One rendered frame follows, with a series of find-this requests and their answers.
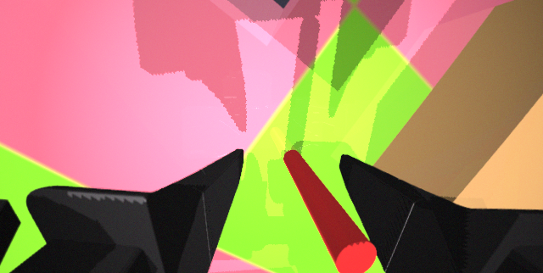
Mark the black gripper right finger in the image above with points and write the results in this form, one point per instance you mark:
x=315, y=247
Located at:
x=415, y=231

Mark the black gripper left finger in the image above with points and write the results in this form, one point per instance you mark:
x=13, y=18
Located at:
x=178, y=226

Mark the red peg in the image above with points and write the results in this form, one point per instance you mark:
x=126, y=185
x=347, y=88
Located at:
x=350, y=249

